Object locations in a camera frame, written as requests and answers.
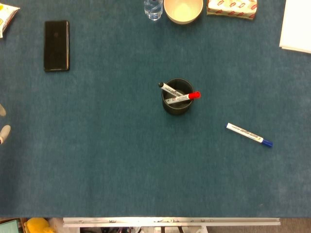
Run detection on white paper stack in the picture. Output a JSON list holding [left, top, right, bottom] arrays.
[[279, 0, 311, 54]]

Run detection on black round pen holder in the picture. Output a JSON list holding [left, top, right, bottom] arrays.
[[161, 78, 195, 116]]

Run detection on blue felt table mat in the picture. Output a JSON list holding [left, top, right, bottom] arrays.
[[0, 0, 311, 218]]

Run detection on yellow white snack bag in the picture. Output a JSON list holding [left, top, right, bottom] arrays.
[[0, 3, 20, 39]]

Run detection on red cap whiteboard marker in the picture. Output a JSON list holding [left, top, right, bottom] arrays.
[[165, 91, 202, 105]]

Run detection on yellow plush toy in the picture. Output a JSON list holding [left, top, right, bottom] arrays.
[[25, 217, 56, 233]]

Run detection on cream ceramic bowl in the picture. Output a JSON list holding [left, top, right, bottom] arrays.
[[163, 0, 204, 25]]

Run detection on aluminium table frame rail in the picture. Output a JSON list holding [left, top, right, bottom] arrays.
[[62, 217, 281, 228]]

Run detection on blue cap whiteboard marker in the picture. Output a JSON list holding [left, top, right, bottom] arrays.
[[225, 122, 274, 148]]

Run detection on black smartphone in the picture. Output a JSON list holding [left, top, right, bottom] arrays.
[[43, 20, 70, 72]]

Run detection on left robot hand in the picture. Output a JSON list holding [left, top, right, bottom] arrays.
[[0, 103, 12, 145]]

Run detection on teal box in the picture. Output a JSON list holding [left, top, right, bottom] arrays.
[[0, 219, 20, 233]]

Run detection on clear plastic water bottle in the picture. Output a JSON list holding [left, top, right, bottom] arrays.
[[144, 0, 164, 21]]

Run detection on black cap whiteboard marker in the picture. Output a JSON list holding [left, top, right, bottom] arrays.
[[158, 82, 185, 97]]

